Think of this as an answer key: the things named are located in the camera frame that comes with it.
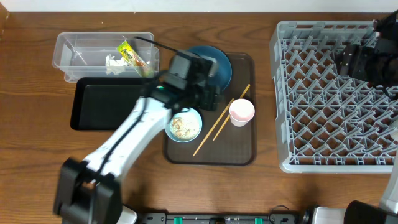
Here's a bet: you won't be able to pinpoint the pink plastic cup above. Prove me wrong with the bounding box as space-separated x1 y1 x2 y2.
229 98 255 127

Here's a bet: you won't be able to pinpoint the yellow green snack wrapper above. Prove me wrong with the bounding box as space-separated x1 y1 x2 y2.
117 41 154 78

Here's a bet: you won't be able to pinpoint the white tissue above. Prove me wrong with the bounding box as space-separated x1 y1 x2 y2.
105 55 128 75

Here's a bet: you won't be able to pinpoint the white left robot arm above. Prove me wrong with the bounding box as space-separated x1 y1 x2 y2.
53 80 221 224

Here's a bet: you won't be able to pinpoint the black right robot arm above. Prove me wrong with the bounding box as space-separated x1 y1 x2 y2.
335 11 397 224

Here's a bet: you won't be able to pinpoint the grey dishwasher rack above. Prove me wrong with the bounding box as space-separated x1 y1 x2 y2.
269 21 397 174

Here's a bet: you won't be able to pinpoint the dark blue plate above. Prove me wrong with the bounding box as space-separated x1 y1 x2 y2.
188 45 232 91

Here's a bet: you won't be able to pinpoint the long wooden chopstick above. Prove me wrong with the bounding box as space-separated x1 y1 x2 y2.
192 98 234 157

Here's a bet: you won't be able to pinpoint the light blue food bowl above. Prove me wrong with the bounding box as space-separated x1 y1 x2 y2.
165 108 203 143

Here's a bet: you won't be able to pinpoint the short wooden chopstick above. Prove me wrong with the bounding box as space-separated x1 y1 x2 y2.
212 83 251 142

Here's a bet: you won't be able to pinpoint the brown serving tray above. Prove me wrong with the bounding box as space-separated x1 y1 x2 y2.
163 53 256 166

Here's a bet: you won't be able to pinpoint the black rectangular tray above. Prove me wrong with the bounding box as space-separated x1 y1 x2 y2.
70 77 154 131

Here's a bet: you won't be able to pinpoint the clear plastic bin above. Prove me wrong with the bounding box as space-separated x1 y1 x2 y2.
52 32 160 83

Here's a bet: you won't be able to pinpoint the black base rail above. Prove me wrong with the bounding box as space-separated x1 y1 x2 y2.
136 205 313 224

